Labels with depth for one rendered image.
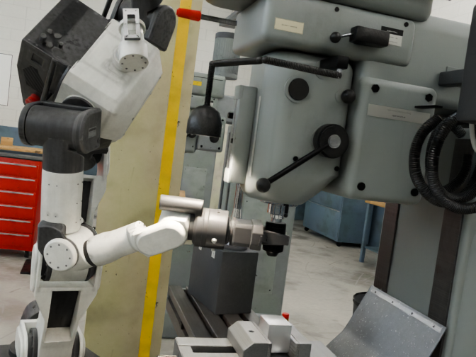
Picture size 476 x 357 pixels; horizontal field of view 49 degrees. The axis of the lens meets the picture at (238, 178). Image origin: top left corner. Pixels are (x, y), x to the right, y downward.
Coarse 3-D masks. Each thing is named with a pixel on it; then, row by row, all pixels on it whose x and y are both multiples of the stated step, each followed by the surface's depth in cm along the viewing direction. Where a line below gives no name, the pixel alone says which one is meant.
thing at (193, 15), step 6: (180, 12) 117; (186, 12) 117; (192, 12) 118; (198, 12) 118; (186, 18) 119; (192, 18) 118; (198, 18) 118; (204, 18) 119; (210, 18) 119; (216, 18) 120; (222, 18) 120; (228, 24) 121; (234, 24) 121
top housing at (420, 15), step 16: (208, 0) 116; (224, 0) 114; (240, 0) 113; (256, 0) 111; (336, 0) 105; (352, 0) 105; (368, 0) 106; (384, 0) 106; (400, 0) 107; (416, 0) 108; (432, 0) 111; (400, 16) 110; (416, 16) 110
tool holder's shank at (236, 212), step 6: (240, 186) 156; (240, 192) 157; (234, 198) 157; (240, 198) 157; (234, 204) 157; (240, 204) 157; (234, 210) 157; (240, 210) 157; (234, 216) 157; (240, 216) 157
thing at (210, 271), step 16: (192, 256) 170; (208, 256) 159; (224, 256) 151; (240, 256) 154; (256, 256) 156; (192, 272) 169; (208, 272) 158; (224, 272) 152; (240, 272) 154; (192, 288) 168; (208, 288) 157; (224, 288) 152; (240, 288) 155; (208, 304) 156; (224, 304) 153; (240, 304) 155
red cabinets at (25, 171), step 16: (0, 160) 517; (16, 160) 519; (32, 160) 521; (0, 176) 517; (16, 176) 521; (32, 176) 522; (0, 192) 519; (16, 192) 520; (32, 192) 524; (0, 208) 520; (16, 208) 522; (32, 208) 524; (0, 224) 521; (16, 224) 524; (32, 224) 526; (0, 240) 523; (16, 240) 525; (32, 240) 528
